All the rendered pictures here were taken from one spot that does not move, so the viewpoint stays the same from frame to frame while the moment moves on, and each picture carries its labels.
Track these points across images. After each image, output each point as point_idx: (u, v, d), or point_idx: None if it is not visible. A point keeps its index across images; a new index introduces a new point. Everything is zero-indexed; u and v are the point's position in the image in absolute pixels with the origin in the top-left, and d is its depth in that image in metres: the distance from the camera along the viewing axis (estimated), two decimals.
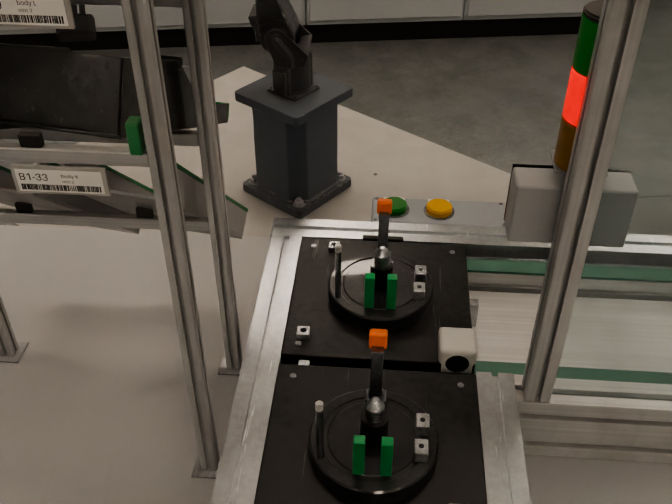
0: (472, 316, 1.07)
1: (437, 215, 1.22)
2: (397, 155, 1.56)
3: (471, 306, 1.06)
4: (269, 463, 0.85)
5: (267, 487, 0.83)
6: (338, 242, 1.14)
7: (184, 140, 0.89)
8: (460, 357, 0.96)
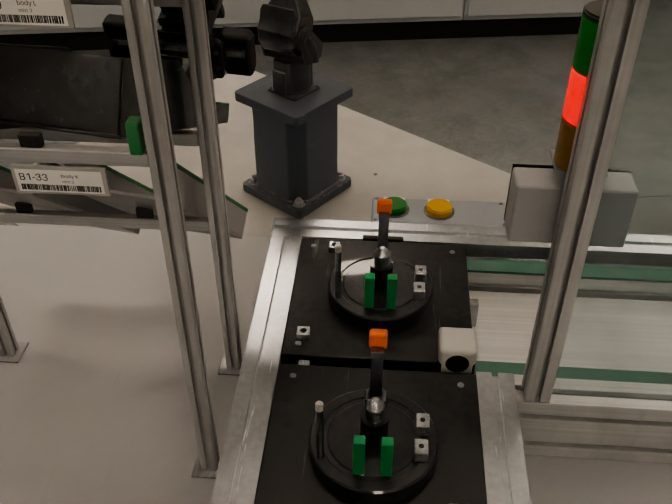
0: (472, 316, 1.07)
1: (437, 215, 1.22)
2: (397, 155, 1.56)
3: (471, 306, 1.06)
4: (269, 463, 0.85)
5: (267, 487, 0.83)
6: (338, 242, 1.14)
7: (184, 140, 0.89)
8: (460, 357, 0.96)
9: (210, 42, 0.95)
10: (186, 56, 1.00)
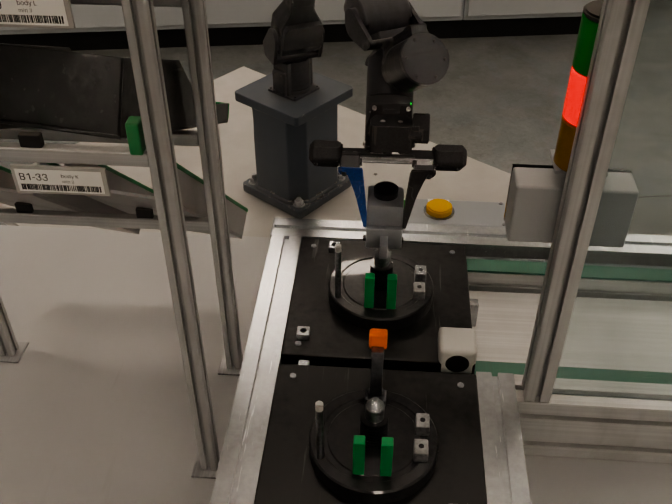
0: (472, 316, 1.07)
1: (437, 215, 1.22)
2: None
3: (471, 306, 1.06)
4: (269, 463, 0.85)
5: (267, 487, 0.83)
6: (338, 242, 1.14)
7: (184, 140, 0.89)
8: (460, 357, 0.96)
9: (426, 174, 0.93)
10: None
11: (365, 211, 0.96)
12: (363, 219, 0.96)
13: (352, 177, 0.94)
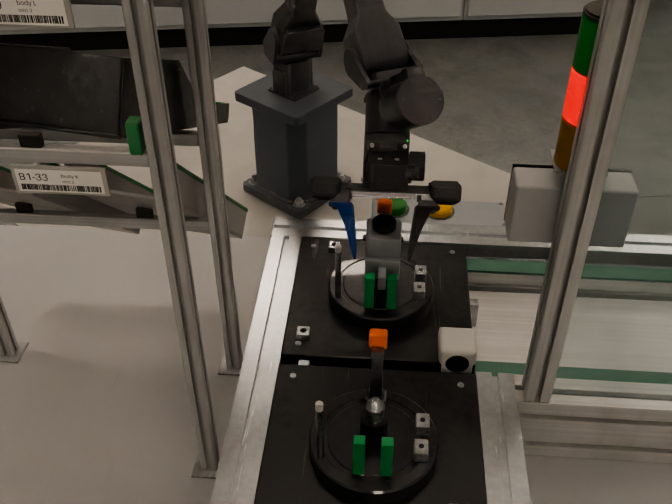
0: (472, 316, 1.07)
1: (437, 215, 1.22)
2: None
3: (471, 306, 1.06)
4: (269, 463, 0.85)
5: (267, 487, 0.83)
6: (338, 242, 1.14)
7: (184, 140, 0.89)
8: (460, 357, 0.96)
9: (430, 209, 0.96)
10: (396, 193, 1.01)
11: (355, 244, 0.99)
12: (353, 251, 0.99)
13: (342, 211, 0.98)
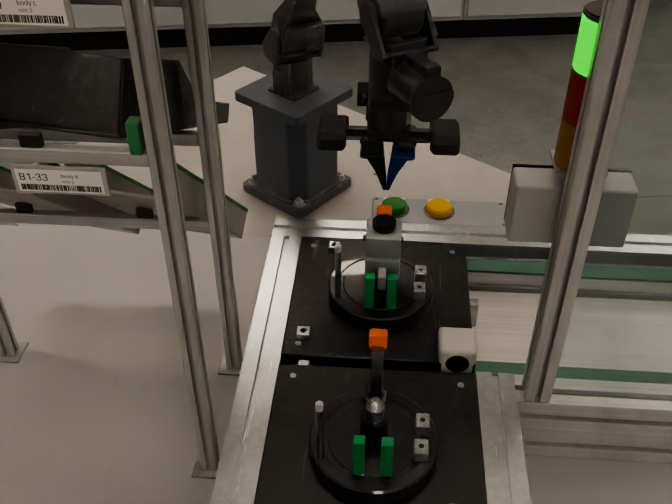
0: (472, 316, 1.07)
1: (437, 215, 1.22)
2: None
3: (471, 306, 1.06)
4: (269, 463, 0.85)
5: (267, 487, 0.83)
6: (338, 242, 1.14)
7: (184, 140, 0.89)
8: (460, 357, 0.96)
9: None
10: (400, 142, 1.04)
11: (388, 174, 1.10)
12: None
13: None
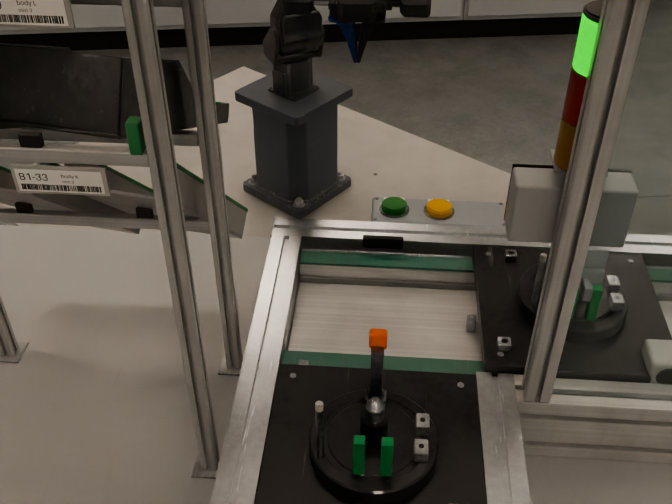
0: (470, 332, 1.09)
1: (437, 215, 1.22)
2: (397, 155, 1.56)
3: (469, 322, 1.08)
4: (269, 463, 0.85)
5: (267, 487, 0.83)
6: (514, 250, 1.13)
7: (184, 140, 0.89)
8: None
9: (375, 23, 1.01)
10: None
11: (355, 51, 1.05)
12: (354, 57, 1.06)
13: (342, 25, 1.02)
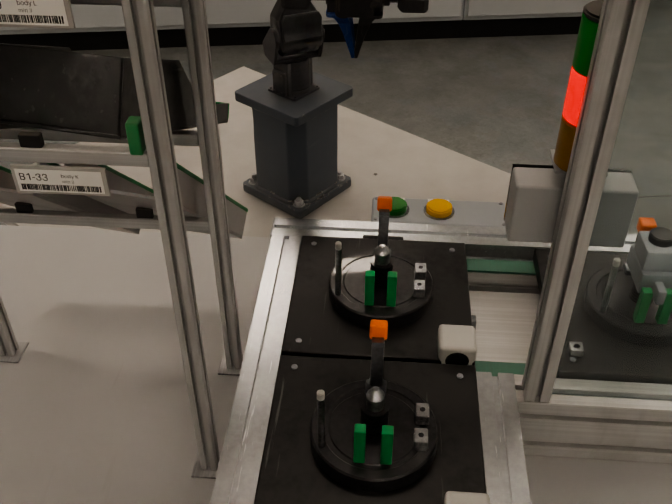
0: None
1: (437, 215, 1.22)
2: (397, 155, 1.56)
3: None
4: (297, 302, 1.05)
5: (296, 317, 1.03)
6: None
7: (184, 140, 0.89)
8: None
9: (373, 19, 1.01)
10: None
11: (352, 46, 1.05)
12: (351, 52, 1.06)
13: (339, 20, 1.02)
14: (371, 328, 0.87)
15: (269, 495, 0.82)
